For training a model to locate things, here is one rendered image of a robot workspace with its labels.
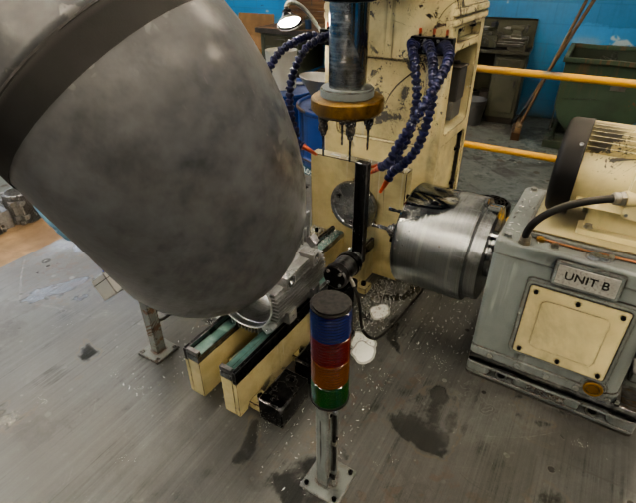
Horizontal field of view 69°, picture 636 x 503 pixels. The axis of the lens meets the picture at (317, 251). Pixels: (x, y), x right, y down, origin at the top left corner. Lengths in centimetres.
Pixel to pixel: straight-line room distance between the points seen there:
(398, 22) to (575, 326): 82
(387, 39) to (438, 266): 61
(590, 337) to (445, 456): 36
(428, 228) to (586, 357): 39
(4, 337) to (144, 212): 128
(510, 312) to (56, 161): 95
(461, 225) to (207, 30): 90
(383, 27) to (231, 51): 115
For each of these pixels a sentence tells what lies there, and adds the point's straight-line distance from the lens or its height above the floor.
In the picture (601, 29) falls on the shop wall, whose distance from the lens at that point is 611.
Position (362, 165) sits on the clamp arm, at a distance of 101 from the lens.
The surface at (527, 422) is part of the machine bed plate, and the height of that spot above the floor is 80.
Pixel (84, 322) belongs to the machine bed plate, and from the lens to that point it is 140.
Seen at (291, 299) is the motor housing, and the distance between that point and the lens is 99.
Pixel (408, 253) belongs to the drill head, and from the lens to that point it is 106.
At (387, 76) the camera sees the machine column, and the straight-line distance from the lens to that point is 134.
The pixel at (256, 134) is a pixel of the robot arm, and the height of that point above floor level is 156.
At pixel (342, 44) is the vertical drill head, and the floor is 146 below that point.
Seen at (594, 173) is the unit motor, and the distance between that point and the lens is 97.
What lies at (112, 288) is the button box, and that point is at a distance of 103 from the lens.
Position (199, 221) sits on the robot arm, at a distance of 18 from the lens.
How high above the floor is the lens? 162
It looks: 32 degrees down
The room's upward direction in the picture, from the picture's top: straight up
